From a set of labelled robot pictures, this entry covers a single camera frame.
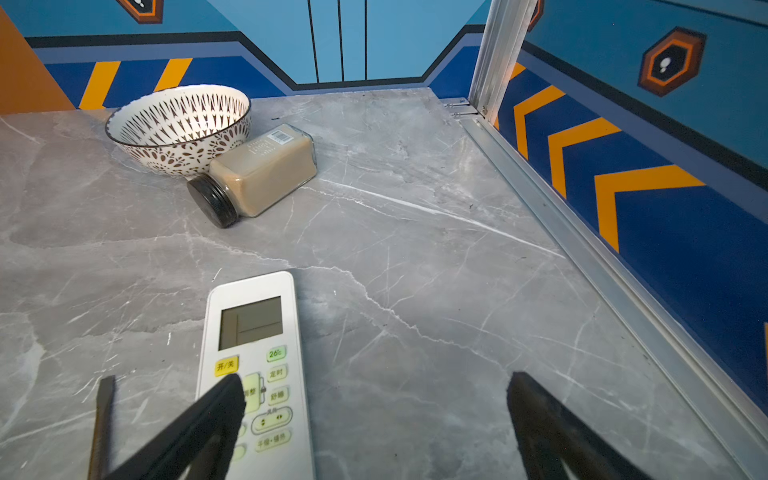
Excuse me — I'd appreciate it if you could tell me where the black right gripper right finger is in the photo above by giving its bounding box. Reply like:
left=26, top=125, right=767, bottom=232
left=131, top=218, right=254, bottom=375
left=507, top=371, right=649, bottom=479

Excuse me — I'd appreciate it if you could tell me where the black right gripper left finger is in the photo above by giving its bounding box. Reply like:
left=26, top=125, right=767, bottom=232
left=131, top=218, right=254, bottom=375
left=103, top=374, right=245, bottom=479

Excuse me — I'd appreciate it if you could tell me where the black handled screwdriver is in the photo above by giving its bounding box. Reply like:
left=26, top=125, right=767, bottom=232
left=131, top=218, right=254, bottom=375
left=87, top=375, right=115, bottom=480

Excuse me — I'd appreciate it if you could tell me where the white air conditioner remote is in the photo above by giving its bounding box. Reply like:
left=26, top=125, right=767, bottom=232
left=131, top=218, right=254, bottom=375
left=196, top=271, right=316, bottom=479

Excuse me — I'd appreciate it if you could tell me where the glass jar with black lid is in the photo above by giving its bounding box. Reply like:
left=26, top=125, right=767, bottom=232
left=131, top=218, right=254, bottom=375
left=187, top=123, right=317, bottom=229

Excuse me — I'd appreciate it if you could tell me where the patterned white ceramic bowl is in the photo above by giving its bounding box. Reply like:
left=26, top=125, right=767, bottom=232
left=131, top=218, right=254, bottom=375
left=105, top=84, right=252, bottom=177

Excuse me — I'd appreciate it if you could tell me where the aluminium corner post right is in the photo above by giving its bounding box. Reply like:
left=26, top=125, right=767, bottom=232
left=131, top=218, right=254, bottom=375
left=468, top=0, right=538, bottom=123

